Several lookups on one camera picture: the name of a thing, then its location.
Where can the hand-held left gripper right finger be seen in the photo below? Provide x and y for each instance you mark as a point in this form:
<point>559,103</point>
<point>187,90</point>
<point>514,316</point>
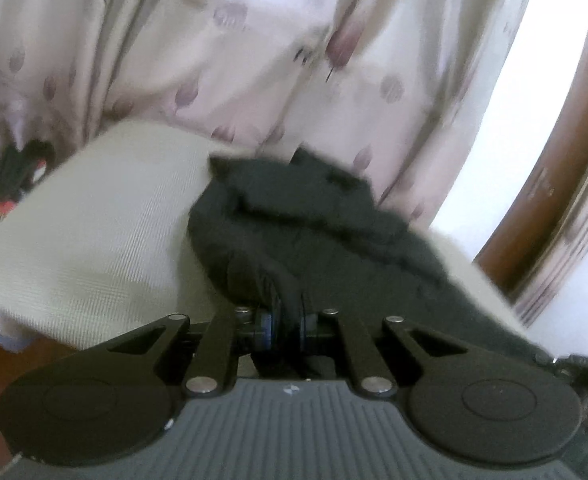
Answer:
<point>305,331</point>

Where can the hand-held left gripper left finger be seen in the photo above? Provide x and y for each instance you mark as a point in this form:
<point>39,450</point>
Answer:
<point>265,334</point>

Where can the black puffer jacket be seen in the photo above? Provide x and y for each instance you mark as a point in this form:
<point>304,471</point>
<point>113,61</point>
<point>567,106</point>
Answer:
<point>319,240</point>

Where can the white textured cloth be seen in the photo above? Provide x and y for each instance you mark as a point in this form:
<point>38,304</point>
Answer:
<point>98,240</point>

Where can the pale purple cloth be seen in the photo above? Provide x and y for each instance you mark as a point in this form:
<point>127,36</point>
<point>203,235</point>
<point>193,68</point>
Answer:
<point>3,331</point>

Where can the leaf print curtain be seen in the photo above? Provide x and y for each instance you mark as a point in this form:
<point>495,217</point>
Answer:
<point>233,50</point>

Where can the plush toy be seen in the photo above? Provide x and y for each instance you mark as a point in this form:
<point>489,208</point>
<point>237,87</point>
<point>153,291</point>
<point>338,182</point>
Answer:
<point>16,175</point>

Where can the brown wooden door frame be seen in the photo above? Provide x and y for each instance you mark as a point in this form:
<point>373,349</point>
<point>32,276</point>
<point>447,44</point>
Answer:
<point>559,170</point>

